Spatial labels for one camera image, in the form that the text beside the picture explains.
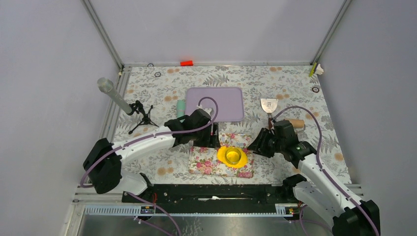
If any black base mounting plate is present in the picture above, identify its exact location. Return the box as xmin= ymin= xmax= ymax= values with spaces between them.
xmin=139 ymin=184 xmax=302 ymax=214

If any teal handled tool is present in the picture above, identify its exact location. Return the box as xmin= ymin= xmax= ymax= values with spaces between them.
xmin=176 ymin=100 xmax=186 ymax=118

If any white yellow corner clip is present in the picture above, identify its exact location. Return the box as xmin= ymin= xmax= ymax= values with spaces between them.
xmin=309 ymin=62 xmax=324 ymax=77

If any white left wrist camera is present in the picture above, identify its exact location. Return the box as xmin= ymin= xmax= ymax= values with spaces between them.
xmin=197 ymin=105 xmax=216 ymax=121

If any floral rectangular tray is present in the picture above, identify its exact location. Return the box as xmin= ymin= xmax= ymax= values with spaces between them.
xmin=189 ymin=133 xmax=255 ymax=178

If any yellow dough piece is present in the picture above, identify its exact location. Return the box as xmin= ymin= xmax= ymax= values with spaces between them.
xmin=217 ymin=146 xmax=248 ymax=169

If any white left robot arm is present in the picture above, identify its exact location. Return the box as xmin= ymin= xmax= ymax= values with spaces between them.
xmin=81 ymin=108 xmax=213 ymax=202

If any silver microphone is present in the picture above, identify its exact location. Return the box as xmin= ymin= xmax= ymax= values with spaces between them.
xmin=97 ymin=77 xmax=133 ymax=116

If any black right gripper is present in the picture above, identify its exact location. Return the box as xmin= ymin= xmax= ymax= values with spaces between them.
xmin=246 ymin=128 xmax=285 ymax=158

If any floral tablecloth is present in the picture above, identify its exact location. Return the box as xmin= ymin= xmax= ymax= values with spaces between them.
xmin=124 ymin=66 xmax=352 ymax=184

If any wooden dough roller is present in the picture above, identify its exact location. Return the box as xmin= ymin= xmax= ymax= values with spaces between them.
xmin=287 ymin=119 xmax=305 ymax=132

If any metal spatula wooden handle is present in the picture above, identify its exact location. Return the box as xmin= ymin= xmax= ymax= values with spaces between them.
xmin=260 ymin=98 xmax=278 ymax=129

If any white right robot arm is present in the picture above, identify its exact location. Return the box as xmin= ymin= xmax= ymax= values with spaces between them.
xmin=248 ymin=120 xmax=381 ymax=236

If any black mini tripod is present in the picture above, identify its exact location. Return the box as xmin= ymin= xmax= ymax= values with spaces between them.
xmin=128 ymin=100 xmax=158 ymax=135

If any purple plastic tray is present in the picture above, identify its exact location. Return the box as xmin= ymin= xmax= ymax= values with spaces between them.
xmin=185 ymin=87 xmax=244 ymax=122

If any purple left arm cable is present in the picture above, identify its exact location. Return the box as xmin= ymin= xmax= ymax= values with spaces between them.
xmin=80 ymin=96 xmax=219 ymax=236

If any red block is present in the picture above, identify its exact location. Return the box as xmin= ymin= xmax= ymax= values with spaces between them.
xmin=180 ymin=60 xmax=194 ymax=66

